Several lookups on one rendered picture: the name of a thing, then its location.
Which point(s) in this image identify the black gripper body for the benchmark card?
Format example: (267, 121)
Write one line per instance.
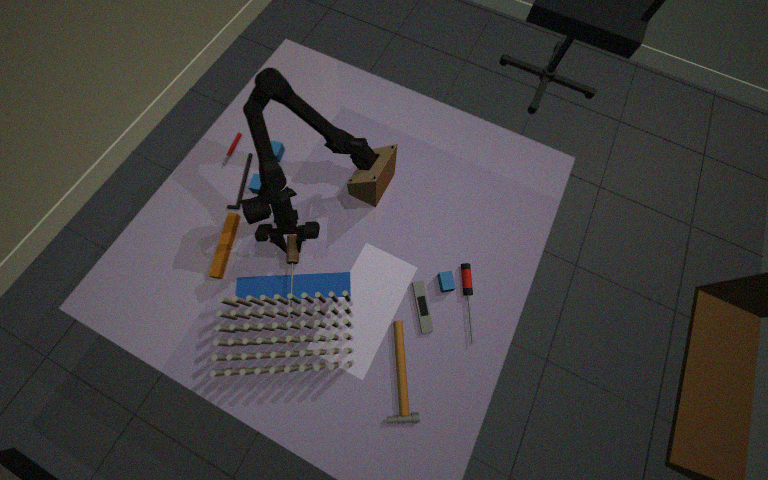
(286, 225)

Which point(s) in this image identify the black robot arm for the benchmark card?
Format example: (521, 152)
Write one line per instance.
(270, 84)

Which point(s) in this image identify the red-handled screwdriver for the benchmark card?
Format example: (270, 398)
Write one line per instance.
(232, 147)

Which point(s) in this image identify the blue rectangular block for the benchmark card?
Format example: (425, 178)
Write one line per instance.
(446, 281)
(278, 149)
(255, 183)

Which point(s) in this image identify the brown flat bar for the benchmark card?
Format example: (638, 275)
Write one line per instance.
(224, 246)

